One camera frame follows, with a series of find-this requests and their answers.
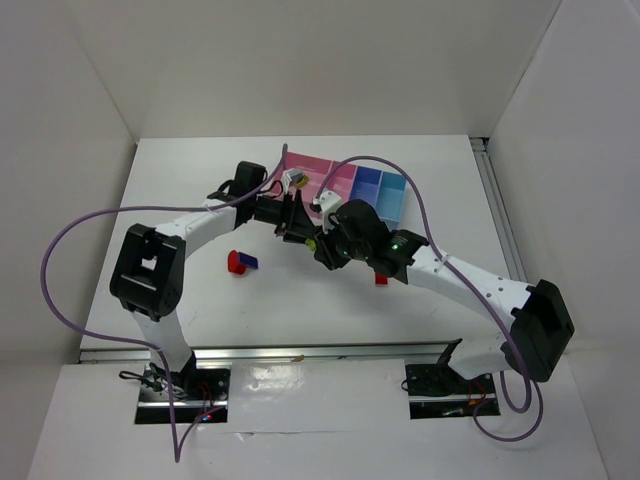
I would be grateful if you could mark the red rounded lego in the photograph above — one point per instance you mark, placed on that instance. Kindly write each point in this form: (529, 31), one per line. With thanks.
(236, 263)

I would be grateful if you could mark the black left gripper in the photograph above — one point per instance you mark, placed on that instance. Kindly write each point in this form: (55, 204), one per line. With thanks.
(290, 216)

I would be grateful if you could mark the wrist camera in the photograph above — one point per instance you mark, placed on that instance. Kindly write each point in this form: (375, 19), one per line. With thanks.
(324, 205)
(294, 178)

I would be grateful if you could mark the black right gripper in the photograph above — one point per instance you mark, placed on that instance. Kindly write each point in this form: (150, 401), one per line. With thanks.
(326, 248)

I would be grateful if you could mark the red stepped lego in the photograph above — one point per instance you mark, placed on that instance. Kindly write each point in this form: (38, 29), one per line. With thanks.
(381, 280)

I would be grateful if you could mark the blue compartment tray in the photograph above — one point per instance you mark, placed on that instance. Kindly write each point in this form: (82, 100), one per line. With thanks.
(385, 191)

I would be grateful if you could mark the aluminium side rail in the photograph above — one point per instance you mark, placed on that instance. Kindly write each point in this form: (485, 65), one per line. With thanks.
(515, 267)

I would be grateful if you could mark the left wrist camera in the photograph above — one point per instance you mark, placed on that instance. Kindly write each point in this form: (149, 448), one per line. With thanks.
(294, 178)

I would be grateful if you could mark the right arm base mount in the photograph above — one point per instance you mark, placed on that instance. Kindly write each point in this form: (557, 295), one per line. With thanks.
(437, 392)

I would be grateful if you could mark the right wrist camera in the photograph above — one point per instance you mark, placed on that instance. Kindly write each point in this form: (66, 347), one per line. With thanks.
(324, 205)

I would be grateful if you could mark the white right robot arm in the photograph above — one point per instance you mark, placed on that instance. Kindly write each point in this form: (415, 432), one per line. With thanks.
(534, 325)

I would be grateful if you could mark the pink compartment tray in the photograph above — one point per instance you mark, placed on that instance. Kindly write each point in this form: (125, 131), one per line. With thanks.
(317, 169)

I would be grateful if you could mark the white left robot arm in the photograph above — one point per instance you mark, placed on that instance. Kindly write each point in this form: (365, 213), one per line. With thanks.
(148, 278)

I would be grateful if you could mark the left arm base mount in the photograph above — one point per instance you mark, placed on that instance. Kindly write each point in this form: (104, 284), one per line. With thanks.
(207, 395)

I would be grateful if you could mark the aluminium front rail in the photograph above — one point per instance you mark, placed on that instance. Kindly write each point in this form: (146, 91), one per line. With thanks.
(420, 350)

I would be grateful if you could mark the dark blue flat lego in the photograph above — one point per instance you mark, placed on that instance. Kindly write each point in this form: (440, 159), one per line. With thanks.
(248, 261)

